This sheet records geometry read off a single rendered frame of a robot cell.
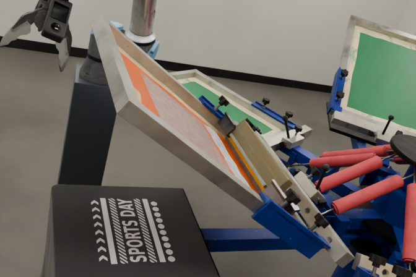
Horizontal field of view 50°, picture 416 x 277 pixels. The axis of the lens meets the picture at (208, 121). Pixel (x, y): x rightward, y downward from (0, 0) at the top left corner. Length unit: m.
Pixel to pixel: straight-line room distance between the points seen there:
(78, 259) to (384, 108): 1.89
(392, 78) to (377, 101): 0.22
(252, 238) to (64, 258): 0.68
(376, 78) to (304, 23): 3.28
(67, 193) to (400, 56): 2.16
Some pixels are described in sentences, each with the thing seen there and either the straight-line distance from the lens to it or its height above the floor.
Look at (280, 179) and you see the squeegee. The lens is 1.36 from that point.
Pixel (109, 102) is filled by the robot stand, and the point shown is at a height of 1.14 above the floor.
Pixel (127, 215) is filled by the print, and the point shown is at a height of 0.95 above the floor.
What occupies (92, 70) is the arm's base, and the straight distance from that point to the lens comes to 1.80.
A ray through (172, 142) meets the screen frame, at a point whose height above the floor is 1.47.
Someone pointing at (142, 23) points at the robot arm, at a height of 1.49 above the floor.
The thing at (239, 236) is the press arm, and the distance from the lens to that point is 1.68.
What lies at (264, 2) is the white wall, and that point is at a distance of 5.63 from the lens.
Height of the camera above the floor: 1.95
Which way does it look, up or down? 26 degrees down
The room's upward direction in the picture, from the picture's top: 18 degrees clockwise
